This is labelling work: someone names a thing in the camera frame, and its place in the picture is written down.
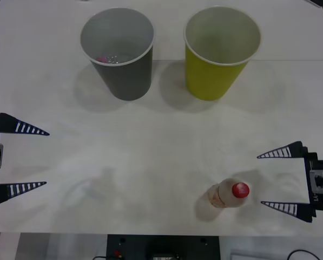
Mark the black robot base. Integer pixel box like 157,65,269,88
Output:
106,234,219,260

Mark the grey plastic bin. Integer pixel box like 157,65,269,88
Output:
79,7,155,101

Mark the red-capped plastic bottle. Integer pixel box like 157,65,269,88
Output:
206,178,250,210

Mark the pink-capped clear bottle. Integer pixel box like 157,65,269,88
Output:
95,55,120,64

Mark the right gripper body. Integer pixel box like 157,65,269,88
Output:
304,153,323,205

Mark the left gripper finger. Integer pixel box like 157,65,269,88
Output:
0,112,50,136
0,181,48,206

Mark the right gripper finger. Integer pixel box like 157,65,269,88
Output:
260,200,323,224
256,140,309,161

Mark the black cable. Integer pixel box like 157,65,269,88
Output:
287,249,323,260

